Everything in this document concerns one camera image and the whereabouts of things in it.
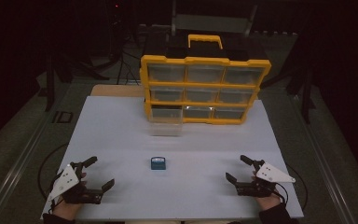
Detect yellow drawer organizer cabinet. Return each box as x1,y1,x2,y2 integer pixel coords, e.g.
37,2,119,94
139,34,272,126

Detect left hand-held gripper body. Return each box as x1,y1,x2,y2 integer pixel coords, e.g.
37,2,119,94
48,161,104,205

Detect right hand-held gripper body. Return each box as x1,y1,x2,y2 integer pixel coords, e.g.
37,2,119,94
235,159,296,198

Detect black tripod stand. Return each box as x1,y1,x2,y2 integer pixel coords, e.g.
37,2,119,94
103,0,145,86

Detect wooden board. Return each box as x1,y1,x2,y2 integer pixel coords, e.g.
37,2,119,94
89,83,146,98

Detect person's right hand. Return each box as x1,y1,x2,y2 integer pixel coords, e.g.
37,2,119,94
251,170,283,212

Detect clear plastic drawer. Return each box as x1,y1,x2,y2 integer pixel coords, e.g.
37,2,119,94
148,105,184,138

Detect black metal stand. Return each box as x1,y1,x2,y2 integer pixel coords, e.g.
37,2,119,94
43,49,110,113
259,27,318,125

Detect small blue box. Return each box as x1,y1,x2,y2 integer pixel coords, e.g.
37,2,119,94
150,156,167,171

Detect black cable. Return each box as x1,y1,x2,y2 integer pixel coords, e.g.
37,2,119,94
284,161,310,211
36,142,71,201

